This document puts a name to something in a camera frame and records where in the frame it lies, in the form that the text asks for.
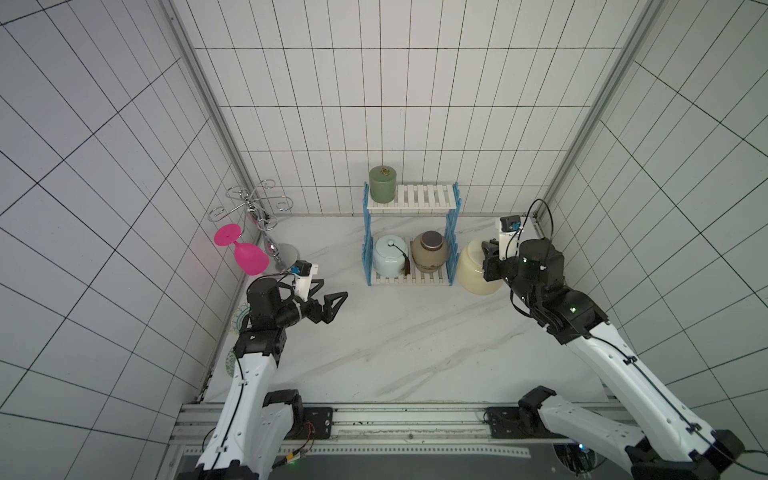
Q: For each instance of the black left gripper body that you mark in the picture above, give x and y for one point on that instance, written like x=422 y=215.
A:
x=290 y=311

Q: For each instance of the green patterned plate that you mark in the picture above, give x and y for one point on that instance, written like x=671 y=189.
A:
x=231 y=363

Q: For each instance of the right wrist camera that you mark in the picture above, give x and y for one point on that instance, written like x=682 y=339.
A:
x=510 y=229

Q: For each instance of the blue white wooden shelf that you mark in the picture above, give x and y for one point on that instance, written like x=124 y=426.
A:
x=414 y=210

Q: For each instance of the green tea canister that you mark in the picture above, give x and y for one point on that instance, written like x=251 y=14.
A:
x=383 y=184

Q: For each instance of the light blue tea canister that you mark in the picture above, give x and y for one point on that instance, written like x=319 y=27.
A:
x=391 y=257

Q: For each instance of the pink plastic wine glass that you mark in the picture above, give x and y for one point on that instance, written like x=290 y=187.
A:
x=249 y=257

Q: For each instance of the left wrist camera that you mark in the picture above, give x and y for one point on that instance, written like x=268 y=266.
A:
x=303 y=272

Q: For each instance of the yellow patterned plate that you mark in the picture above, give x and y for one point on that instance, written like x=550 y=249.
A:
x=239 y=317

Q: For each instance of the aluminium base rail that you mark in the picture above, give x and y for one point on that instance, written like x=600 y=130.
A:
x=451 y=430

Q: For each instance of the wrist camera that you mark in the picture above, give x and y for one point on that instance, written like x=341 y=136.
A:
x=303 y=272
x=510 y=229

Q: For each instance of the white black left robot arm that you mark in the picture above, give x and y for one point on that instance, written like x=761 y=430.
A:
x=256 y=419

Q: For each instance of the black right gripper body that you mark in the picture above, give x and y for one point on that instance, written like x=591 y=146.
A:
x=492 y=269

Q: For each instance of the cream tea canister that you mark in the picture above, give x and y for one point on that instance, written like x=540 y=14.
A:
x=470 y=272

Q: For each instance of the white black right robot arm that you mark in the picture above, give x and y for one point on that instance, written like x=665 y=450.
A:
x=668 y=441

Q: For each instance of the chrome glass holder stand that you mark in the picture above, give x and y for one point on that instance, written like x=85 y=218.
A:
x=260 y=208

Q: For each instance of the brown tea canister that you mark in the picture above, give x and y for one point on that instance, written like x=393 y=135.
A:
x=429 y=251

